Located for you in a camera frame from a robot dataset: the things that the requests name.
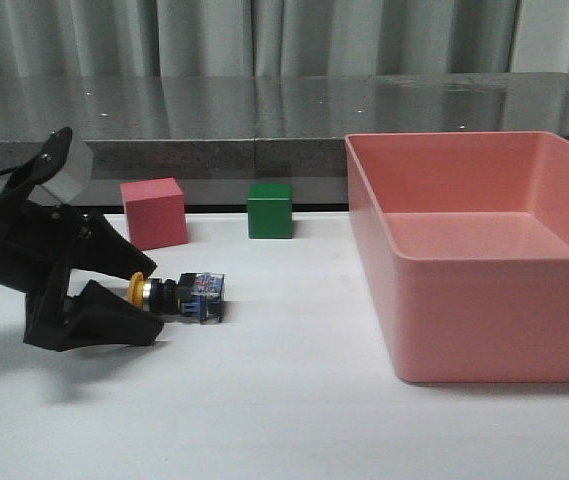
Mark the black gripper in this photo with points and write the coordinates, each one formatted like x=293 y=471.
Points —
x=38 y=247

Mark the yellow push button switch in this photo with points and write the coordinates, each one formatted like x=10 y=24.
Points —
x=198 y=297

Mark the pink wooden cube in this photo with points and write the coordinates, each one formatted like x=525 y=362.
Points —
x=155 y=213

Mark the right green wooden cube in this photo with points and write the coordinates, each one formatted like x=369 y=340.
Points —
x=269 y=209

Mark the grey stone counter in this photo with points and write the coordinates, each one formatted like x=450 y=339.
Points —
x=219 y=135

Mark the grey curtain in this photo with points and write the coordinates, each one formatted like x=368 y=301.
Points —
x=281 y=38

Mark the pink plastic bin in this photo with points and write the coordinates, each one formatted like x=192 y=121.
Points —
x=464 y=239

